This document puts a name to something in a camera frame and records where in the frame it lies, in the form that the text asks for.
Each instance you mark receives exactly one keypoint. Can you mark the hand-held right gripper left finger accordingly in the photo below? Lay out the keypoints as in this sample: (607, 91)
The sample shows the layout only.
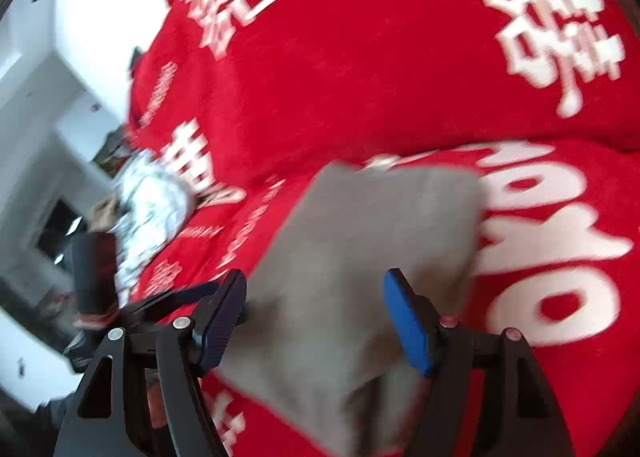
(220, 322)

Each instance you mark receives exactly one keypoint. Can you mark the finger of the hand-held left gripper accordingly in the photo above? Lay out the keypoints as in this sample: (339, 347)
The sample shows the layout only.
(170, 298)

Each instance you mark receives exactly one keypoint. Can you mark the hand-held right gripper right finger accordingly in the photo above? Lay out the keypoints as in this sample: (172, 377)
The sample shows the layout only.
(407, 322)

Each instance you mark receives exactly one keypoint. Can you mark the grey knit sweater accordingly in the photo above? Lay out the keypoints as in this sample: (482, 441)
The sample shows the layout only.
(350, 247)

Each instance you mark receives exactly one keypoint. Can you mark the white floral cloth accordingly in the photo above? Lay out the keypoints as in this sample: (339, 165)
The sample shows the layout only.
(150, 207)

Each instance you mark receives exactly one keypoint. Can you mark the red printed sofa cover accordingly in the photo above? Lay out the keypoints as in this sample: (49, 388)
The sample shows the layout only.
(375, 62)

